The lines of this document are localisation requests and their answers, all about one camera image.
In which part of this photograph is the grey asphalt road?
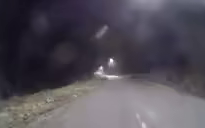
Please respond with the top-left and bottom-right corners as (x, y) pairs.
(29, 75), (205, 128)

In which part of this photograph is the grass verge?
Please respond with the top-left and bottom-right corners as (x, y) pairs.
(0, 77), (108, 128)
(129, 68), (205, 101)

